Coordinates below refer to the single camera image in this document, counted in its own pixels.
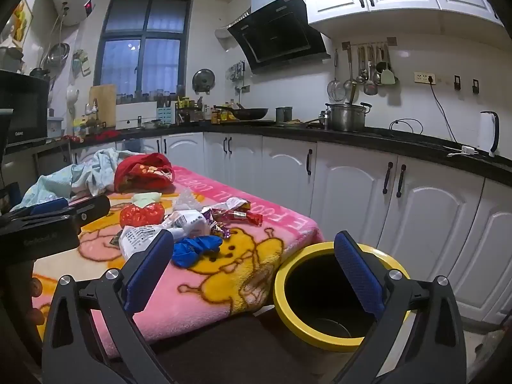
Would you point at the black wok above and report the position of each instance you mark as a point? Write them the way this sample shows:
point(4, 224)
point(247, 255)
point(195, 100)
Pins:
point(250, 113)

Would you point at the light blue cloth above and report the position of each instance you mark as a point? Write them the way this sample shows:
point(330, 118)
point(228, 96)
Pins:
point(88, 174)

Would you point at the blue utensil holder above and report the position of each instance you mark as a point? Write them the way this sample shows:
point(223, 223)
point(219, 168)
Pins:
point(165, 116)

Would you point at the large steel stockpot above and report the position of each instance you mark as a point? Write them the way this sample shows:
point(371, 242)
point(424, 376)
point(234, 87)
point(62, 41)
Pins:
point(346, 118)

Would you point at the dark framed window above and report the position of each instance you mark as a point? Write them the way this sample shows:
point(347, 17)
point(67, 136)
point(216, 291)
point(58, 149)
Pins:
point(144, 48)

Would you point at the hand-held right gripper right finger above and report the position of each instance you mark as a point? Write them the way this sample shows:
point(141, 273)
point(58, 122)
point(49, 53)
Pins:
point(358, 272)

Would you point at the purple foil wrapper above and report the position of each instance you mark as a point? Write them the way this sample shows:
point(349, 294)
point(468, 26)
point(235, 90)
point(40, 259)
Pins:
point(218, 228)

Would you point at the white charger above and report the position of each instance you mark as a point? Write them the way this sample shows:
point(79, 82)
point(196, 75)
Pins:
point(466, 150)

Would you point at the blue wrapper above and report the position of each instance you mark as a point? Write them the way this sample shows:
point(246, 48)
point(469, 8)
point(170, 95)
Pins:
point(196, 250)

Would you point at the green paper cup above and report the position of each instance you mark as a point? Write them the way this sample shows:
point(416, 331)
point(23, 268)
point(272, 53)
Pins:
point(146, 197)

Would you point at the large white printed wrapper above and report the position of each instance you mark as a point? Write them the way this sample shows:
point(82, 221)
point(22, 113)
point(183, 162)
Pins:
point(140, 240)

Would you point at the white wall socket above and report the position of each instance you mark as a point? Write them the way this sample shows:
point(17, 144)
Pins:
point(424, 77)

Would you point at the row of glass jars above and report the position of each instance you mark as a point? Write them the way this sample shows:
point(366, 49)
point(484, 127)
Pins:
point(148, 96)

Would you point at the red plastic bag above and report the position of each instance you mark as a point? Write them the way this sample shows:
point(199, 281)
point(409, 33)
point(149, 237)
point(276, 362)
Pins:
point(142, 214)

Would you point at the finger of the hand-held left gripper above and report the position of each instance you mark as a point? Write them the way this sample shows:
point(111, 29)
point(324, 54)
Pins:
point(50, 206)
point(94, 206)

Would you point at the black range hood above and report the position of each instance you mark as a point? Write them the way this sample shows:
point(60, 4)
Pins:
point(276, 32)

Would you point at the black wall hook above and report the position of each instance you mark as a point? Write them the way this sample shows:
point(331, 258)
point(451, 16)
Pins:
point(475, 86)
point(456, 81)

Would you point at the steel colander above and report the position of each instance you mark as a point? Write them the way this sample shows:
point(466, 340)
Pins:
point(59, 54)

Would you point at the small steel pot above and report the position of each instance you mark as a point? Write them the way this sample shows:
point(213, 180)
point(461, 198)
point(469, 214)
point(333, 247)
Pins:
point(284, 114)

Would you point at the black microwave oven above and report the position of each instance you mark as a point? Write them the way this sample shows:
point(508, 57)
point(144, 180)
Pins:
point(22, 108)

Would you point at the white tissue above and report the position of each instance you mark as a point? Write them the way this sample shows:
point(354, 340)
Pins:
point(188, 200)

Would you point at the steel pan lid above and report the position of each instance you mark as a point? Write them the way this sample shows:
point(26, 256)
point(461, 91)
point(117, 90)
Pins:
point(203, 80)

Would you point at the person's left hand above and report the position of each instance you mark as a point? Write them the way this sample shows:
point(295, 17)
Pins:
point(36, 288)

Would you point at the wooden cutting board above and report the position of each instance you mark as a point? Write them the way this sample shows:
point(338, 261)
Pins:
point(102, 106)

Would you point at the steel wall rack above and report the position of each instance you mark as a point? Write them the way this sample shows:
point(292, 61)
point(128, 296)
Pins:
point(240, 74)

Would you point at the white labelled packet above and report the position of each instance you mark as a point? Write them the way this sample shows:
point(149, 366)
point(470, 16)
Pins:
point(188, 222)

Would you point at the steel faucet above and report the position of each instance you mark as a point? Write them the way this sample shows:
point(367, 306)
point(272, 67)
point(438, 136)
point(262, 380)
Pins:
point(91, 108)

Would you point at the clear plastic bag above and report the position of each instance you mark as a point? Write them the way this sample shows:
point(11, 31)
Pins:
point(492, 340)

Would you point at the red printed cloth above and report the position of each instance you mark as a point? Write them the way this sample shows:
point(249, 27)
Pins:
point(140, 172)

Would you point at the yellow trash bin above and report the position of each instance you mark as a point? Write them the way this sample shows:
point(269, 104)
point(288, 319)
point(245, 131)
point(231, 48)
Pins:
point(280, 288)

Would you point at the cluster of condiment bottles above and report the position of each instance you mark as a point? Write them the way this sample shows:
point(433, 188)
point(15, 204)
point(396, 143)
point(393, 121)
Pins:
point(200, 112)

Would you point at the pink printed blanket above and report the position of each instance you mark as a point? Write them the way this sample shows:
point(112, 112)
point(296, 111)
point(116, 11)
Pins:
point(224, 280)

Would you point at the grey plastic box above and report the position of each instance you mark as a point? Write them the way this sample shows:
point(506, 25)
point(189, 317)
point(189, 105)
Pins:
point(55, 127)

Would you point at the framed wall picture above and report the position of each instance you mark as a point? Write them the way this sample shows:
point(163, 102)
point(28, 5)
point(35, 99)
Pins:
point(20, 22)

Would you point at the red dish cloth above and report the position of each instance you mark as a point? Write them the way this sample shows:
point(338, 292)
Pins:
point(106, 134)

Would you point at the row of hanging kitchen utensils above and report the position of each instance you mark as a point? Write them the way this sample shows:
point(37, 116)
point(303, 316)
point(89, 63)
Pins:
point(370, 68)

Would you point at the white electric kettle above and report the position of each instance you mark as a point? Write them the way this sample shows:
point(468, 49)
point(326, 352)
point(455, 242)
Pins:
point(486, 132)

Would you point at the hanging dish cloths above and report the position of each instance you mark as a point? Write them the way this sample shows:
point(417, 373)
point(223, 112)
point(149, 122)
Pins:
point(81, 62)

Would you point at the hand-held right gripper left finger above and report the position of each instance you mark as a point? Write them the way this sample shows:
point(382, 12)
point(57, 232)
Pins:
point(150, 268)

